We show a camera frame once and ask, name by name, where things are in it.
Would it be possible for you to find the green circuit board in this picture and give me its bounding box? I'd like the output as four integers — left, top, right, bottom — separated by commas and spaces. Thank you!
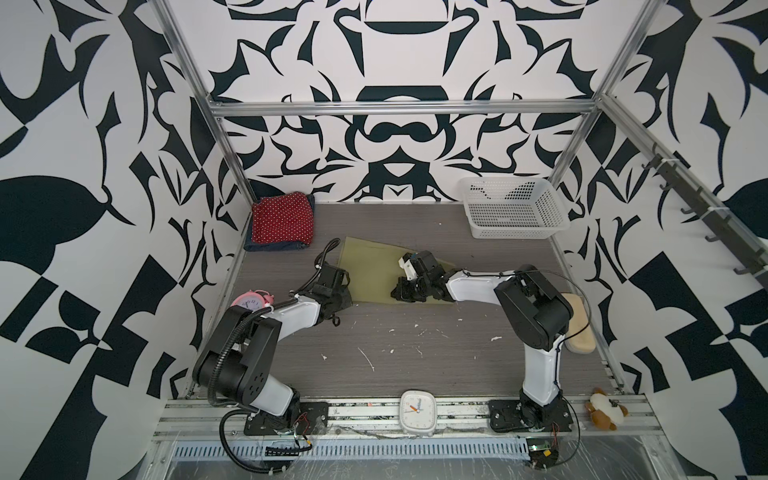
526, 438, 559, 471

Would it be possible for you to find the blue denim skirt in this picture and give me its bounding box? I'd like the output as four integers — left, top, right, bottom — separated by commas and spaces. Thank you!
242, 194, 317, 253

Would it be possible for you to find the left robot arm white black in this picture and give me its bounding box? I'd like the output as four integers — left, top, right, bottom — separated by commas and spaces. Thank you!
192, 238, 353, 429

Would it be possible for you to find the aluminium frame rail front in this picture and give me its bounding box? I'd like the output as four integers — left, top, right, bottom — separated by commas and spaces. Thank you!
152, 395, 663, 440

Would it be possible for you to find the brown plush toy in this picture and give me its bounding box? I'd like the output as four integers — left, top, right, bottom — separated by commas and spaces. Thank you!
585, 388, 629, 431

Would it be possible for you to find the olive green skirt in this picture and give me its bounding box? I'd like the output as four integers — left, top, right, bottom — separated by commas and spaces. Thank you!
337, 236, 460, 306

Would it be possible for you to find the grey wall hook rack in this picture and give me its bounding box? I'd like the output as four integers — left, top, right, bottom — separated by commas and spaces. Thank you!
643, 143, 767, 289

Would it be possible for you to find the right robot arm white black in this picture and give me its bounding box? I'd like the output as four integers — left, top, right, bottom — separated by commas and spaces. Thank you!
391, 251, 574, 431

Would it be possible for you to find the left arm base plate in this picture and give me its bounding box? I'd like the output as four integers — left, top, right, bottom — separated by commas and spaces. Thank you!
244, 401, 330, 436

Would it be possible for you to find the red polka dot skirt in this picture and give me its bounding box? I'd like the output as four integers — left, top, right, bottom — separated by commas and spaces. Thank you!
250, 191, 316, 246

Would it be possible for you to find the white plastic laundry basket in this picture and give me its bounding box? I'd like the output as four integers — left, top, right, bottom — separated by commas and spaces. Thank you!
459, 176, 570, 240

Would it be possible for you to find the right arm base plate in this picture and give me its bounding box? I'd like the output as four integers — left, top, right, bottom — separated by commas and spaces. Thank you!
487, 394, 574, 433

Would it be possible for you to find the white slotted cable duct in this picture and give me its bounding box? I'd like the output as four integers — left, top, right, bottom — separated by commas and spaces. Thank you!
167, 436, 532, 462

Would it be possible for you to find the black corrugated cable hose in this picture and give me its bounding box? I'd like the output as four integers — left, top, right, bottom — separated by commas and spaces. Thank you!
217, 410, 289, 475

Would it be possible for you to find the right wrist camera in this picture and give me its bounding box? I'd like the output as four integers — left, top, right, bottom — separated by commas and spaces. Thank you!
398, 257, 418, 281

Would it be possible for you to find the white square clock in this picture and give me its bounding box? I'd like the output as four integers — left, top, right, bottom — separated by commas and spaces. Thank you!
398, 390, 437, 436

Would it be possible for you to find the pink alarm clock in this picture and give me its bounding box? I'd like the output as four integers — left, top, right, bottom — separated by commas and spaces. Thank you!
232, 290, 274, 311

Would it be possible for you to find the aluminium frame crossbar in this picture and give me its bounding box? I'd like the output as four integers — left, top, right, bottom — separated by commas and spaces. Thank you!
208, 99, 596, 117

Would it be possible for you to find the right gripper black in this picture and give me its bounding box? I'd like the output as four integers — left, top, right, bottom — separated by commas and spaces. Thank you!
389, 276, 433, 302

